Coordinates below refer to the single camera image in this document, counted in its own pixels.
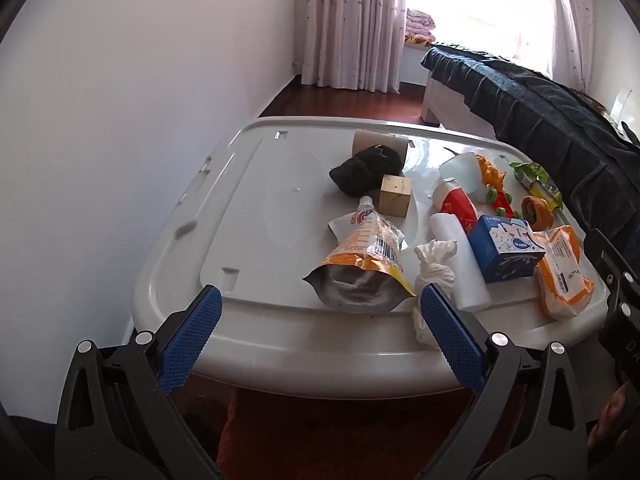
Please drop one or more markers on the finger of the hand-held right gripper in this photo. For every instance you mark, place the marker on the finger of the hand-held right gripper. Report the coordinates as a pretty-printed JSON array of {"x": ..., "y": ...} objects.
[{"x": 622, "y": 330}]

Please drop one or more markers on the white plastic bin lid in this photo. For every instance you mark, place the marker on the white plastic bin lid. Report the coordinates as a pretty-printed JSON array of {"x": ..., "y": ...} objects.
[{"x": 280, "y": 200}]

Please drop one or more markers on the red green plastic toy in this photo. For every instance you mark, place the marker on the red green plastic toy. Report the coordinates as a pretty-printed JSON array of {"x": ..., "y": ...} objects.
[{"x": 500, "y": 203}]

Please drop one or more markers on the green snack packet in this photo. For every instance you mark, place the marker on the green snack packet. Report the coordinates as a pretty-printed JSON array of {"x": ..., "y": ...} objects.
[{"x": 535, "y": 177}]

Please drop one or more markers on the wooden block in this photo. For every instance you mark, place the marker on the wooden block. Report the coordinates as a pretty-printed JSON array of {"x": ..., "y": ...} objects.
[{"x": 394, "y": 197}]

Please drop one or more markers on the blue milk carton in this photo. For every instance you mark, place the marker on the blue milk carton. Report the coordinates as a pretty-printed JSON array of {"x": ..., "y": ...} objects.
[{"x": 500, "y": 252}]

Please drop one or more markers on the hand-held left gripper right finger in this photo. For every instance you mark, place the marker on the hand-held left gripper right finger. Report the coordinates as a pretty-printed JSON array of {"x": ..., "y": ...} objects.
[{"x": 450, "y": 340}]

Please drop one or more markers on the yellow orange cloth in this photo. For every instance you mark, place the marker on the yellow orange cloth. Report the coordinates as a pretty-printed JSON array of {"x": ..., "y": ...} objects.
[{"x": 417, "y": 39}]

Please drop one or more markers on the orange white snack bag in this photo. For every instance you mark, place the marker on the orange white snack bag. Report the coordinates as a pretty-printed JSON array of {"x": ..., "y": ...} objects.
[{"x": 565, "y": 280}]

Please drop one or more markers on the brown round snack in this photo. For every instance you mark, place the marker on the brown round snack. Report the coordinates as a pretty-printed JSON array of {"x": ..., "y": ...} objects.
[{"x": 537, "y": 210}]

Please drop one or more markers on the beige cylindrical cup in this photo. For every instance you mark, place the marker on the beige cylindrical cup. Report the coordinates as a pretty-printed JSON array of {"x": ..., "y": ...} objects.
[{"x": 372, "y": 139}]

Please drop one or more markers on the white plastic cup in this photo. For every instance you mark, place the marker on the white plastic cup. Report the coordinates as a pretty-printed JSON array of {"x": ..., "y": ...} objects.
[{"x": 467, "y": 170}]

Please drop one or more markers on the pink folded quilt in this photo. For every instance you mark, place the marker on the pink folded quilt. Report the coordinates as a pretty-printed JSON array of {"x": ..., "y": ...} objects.
[{"x": 419, "y": 22}]

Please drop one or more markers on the red white paper cup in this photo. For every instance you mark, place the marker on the red white paper cup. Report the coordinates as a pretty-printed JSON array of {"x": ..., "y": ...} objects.
[{"x": 455, "y": 205}]

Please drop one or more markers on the orange toy piece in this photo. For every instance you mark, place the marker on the orange toy piece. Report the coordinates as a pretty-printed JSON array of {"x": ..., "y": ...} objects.
[{"x": 490, "y": 172}]

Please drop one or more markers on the person's right hand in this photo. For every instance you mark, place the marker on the person's right hand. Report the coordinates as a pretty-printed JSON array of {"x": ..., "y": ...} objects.
[{"x": 607, "y": 420}]

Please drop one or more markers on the pink dotted curtain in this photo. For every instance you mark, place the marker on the pink dotted curtain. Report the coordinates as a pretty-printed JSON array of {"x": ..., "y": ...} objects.
[
  {"x": 575, "y": 20},
  {"x": 350, "y": 25}
]

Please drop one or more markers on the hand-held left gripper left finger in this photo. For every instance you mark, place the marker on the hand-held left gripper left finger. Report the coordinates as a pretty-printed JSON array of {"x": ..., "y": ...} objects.
[{"x": 192, "y": 335}]

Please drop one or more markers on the orange spout pouch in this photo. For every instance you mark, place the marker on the orange spout pouch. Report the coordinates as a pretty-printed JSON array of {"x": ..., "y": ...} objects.
[{"x": 365, "y": 255}]

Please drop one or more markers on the white paper roll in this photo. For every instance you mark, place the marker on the white paper roll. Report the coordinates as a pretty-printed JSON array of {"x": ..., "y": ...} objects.
[{"x": 462, "y": 270}]

